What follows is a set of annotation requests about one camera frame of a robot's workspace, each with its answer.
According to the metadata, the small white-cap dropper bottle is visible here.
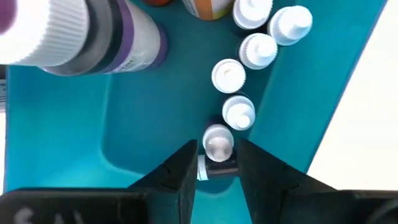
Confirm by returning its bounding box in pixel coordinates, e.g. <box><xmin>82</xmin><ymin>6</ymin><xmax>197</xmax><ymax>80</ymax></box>
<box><xmin>232</xmin><ymin>0</ymin><xmax>274</xmax><ymax>30</ymax></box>
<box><xmin>221</xmin><ymin>95</ymin><xmax>256</xmax><ymax>131</ymax></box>
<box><xmin>238</xmin><ymin>32</ymin><xmax>279</xmax><ymax>70</ymax></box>
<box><xmin>267</xmin><ymin>5</ymin><xmax>313</xmax><ymax>47</ymax></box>
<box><xmin>211</xmin><ymin>58</ymin><xmax>246</xmax><ymax>94</ymax></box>
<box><xmin>197</xmin><ymin>123</ymin><xmax>239</xmax><ymax>182</ymax></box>

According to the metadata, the purple cap food coloring bottle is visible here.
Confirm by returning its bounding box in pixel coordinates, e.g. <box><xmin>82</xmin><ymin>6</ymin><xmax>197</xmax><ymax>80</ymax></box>
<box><xmin>0</xmin><ymin>0</ymin><xmax>169</xmax><ymax>77</ymax></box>

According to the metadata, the yellow cap food coloring bottle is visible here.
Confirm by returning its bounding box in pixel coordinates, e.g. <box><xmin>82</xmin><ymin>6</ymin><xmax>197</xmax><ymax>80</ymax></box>
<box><xmin>182</xmin><ymin>0</ymin><xmax>234</xmax><ymax>21</ymax></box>

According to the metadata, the red cap food coloring bottle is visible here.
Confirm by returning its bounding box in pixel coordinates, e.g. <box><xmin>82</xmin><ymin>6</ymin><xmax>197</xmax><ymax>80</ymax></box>
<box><xmin>142</xmin><ymin>0</ymin><xmax>174</xmax><ymax>7</ymax></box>

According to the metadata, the teal plastic bin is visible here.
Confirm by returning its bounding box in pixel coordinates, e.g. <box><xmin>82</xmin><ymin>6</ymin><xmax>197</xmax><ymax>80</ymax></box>
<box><xmin>2</xmin><ymin>0</ymin><xmax>389</xmax><ymax>224</ymax></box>

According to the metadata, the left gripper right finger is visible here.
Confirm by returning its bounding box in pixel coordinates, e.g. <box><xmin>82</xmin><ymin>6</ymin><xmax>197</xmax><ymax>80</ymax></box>
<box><xmin>238</xmin><ymin>138</ymin><xmax>336</xmax><ymax>224</ymax></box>

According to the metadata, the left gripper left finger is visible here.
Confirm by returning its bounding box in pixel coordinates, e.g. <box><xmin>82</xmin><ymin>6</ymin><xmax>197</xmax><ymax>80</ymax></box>
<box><xmin>129</xmin><ymin>139</ymin><xmax>199</xmax><ymax>224</ymax></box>

